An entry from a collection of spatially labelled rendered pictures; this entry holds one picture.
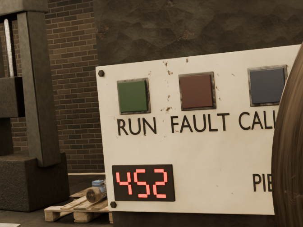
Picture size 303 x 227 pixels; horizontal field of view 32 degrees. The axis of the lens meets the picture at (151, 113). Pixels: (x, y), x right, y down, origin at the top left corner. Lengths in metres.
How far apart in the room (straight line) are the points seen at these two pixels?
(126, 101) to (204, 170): 0.12
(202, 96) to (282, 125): 0.17
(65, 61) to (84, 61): 0.32
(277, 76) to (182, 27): 0.13
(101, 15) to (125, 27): 0.04
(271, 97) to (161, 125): 0.13
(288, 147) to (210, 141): 0.17
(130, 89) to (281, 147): 0.24
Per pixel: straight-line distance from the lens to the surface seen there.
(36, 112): 5.67
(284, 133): 0.44
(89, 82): 7.65
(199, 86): 0.59
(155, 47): 0.64
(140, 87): 0.62
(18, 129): 8.44
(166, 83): 0.61
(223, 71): 0.59
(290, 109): 0.44
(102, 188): 5.08
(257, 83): 0.57
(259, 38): 0.60
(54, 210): 5.16
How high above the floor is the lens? 1.21
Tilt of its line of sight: 3 degrees down
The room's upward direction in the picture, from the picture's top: 5 degrees counter-clockwise
